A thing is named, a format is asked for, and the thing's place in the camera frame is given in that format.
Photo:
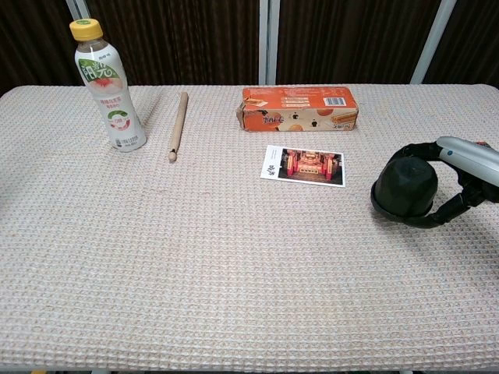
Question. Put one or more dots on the photo postcard with white border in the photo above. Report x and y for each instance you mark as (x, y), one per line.
(304, 165)

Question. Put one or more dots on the black dice cup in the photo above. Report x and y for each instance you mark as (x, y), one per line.
(407, 187)

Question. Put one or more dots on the white metal frame post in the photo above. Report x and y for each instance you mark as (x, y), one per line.
(433, 43)
(76, 9)
(270, 43)

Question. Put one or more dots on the wooden stick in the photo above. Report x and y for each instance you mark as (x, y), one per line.
(178, 124)

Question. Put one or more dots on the right robot hand black silver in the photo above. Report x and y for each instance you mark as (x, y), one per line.
(471, 157)

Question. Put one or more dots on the black dice tray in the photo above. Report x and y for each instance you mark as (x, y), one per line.
(380, 208)

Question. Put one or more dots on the orange cardboard snack box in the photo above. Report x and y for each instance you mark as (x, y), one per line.
(296, 117)

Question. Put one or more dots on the beige waffle-weave tablecloth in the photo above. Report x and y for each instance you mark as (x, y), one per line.
(234, 272)

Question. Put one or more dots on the dark brown pleated curtain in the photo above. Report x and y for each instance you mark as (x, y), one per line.
(187, 39)

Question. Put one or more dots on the yellow-capped peach drink bottle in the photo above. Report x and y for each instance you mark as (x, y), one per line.
(113, 109)

